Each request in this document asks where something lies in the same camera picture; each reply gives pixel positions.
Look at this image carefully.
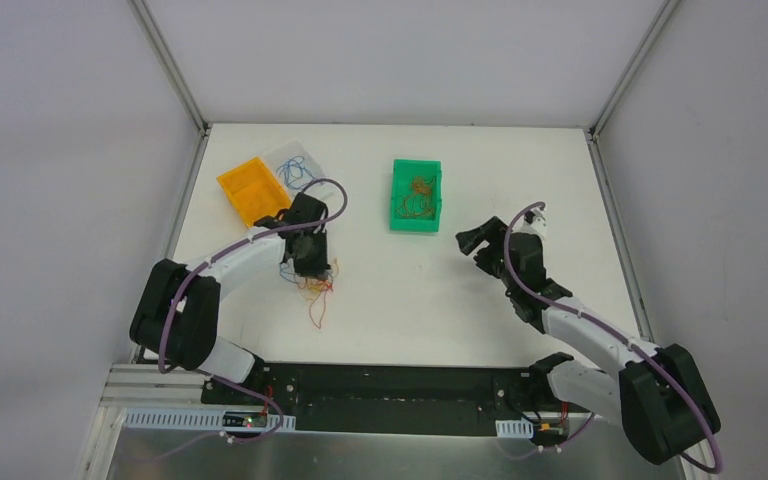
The right aluminium frame rail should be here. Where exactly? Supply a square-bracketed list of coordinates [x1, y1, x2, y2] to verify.
[589, 0, 683, 141]

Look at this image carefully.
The yellow plastic bin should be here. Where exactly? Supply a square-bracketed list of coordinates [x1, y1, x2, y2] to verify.
[217, 157, 291, 227]

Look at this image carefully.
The left aluminium frame rail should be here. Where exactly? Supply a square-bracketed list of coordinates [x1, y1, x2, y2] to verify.
[127, 0, 209, 137]

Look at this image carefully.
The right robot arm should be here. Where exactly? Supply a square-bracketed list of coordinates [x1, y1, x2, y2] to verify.
[455, 212, 722, 465]

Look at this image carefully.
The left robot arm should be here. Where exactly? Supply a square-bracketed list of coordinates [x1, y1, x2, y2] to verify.
[129, 193, 330, 405]

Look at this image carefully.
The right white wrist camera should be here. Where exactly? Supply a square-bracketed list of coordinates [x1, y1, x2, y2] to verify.
[520, 208, 548, 240]

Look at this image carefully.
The left white cable duct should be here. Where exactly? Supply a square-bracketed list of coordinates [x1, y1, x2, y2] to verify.
[123, 408, 296, 434]

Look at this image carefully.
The right white cable duct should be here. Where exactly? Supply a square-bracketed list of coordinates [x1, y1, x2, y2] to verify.
[495, 419, 534, 440]

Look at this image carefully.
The green plastic bin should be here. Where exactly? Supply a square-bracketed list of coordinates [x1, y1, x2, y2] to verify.
[389, 159, 442, 234]

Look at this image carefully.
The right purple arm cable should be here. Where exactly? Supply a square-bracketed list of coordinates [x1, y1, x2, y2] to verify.
[503, 201, 724, 475]

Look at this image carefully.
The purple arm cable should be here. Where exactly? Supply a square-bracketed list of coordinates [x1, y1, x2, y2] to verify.
[503, 201, 724, 475]
[157, 177, 350, 446]

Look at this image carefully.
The white cable duct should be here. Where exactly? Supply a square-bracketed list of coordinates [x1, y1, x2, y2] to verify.
[123, 408, 296, 434]
[495, 419, 534, 440]

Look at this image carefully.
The aluminium frame rail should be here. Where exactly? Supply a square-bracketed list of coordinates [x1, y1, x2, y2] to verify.
[589, 0, 683, 141]
[127, 0, 209, 137]

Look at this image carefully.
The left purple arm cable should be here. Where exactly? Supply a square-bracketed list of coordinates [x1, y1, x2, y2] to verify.
[157, 177, 350, 446]

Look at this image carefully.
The white translucent bin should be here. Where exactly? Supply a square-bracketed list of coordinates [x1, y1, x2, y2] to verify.
[260, 140, 326, 198]

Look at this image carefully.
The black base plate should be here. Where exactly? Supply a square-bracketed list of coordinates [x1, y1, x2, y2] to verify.
[199, 360, 591, 439]

